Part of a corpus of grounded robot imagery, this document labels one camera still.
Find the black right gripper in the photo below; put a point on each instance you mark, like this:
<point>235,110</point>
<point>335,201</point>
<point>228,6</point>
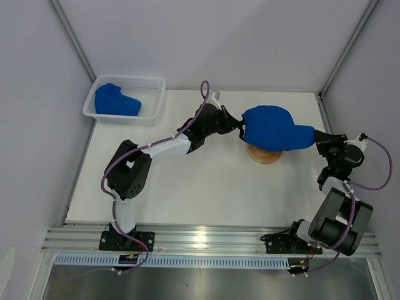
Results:
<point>322,140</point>

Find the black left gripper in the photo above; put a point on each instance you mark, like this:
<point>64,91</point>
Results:
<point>229,123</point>

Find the blue cap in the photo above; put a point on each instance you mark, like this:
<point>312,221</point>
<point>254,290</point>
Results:
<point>272,128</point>
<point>110,100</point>

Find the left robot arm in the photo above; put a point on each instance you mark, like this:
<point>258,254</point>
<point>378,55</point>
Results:
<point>126,174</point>

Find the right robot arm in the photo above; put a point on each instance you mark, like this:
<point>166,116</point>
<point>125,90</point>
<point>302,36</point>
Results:
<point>341,221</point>

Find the wooden hat stand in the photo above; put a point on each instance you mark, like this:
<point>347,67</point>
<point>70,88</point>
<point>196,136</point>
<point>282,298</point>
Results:
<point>262,156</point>

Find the white plastic basket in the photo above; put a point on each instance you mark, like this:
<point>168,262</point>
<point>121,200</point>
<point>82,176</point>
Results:
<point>150,90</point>

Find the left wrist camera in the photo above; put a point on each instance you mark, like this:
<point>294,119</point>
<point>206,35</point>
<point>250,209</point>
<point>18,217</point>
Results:
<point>213,99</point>

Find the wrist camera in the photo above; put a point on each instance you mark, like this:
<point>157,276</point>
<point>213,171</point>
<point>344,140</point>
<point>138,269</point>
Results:
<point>360,142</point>
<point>213,99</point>

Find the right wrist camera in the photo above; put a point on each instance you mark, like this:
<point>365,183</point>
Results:
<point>360,142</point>

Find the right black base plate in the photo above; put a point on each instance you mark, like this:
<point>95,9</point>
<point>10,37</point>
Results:
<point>284,243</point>

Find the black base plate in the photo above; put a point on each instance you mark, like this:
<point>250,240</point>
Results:
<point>284,243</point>
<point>140,240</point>

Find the right aluminium frame post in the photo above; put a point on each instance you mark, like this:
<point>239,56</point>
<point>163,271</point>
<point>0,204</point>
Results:
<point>356,33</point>

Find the aluminium frame post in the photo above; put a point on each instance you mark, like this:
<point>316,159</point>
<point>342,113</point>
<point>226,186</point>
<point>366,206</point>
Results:
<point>69,32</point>
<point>356,33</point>

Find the white slotted cable duct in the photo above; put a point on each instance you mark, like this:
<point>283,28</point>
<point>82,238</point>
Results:
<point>164,261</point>

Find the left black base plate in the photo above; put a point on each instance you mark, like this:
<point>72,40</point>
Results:
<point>140,240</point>

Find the aluminium mounting rail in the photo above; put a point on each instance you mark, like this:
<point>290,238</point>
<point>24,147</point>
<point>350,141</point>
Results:
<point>169,239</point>

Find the left aluminium frame post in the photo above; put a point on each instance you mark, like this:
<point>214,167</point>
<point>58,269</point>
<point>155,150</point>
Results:
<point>69,32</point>

